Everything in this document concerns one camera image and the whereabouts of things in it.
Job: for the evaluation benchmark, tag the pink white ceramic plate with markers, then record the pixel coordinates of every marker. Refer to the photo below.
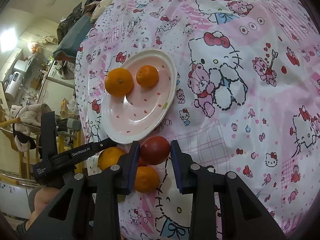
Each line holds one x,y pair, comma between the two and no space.
134,116

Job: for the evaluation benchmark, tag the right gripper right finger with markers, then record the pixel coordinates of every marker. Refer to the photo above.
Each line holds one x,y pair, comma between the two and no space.
243,216

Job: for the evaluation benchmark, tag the large orange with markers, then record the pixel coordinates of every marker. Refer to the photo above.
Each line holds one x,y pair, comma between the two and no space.
119,82
109,157

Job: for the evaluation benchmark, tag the grey plush jacket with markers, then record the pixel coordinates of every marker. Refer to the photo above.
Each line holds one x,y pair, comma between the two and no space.
30,122

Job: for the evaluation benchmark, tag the white washing machine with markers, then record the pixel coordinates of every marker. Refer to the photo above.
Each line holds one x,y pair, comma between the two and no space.
54,88

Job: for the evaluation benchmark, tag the yellow wooden rack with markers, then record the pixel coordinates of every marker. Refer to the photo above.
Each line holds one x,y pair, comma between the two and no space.
64,141

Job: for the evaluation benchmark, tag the teal blanket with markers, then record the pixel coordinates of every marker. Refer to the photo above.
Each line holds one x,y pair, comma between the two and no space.
68,48

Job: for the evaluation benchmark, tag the large orange in plate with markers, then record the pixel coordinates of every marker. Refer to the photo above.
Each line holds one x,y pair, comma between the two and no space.
119,82

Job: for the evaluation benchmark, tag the small mandarin in plate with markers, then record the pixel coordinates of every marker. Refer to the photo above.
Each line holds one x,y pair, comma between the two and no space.
147,76

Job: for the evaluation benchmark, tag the person's left hand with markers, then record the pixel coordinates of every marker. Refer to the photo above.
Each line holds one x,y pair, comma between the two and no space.
41,200

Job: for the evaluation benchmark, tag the small mandarin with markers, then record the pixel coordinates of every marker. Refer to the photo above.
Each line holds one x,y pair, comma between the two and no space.
147,76
147,179

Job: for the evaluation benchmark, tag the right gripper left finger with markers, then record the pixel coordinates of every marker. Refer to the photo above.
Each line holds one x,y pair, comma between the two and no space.
87,206

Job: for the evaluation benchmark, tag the pile of dark clothes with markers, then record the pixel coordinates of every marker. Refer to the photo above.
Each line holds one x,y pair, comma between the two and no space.
74,16

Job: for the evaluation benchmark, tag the red tomato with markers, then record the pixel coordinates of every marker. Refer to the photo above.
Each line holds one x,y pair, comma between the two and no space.
154,150

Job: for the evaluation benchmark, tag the white water heater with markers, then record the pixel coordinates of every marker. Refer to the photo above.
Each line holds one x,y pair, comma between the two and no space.
13,86

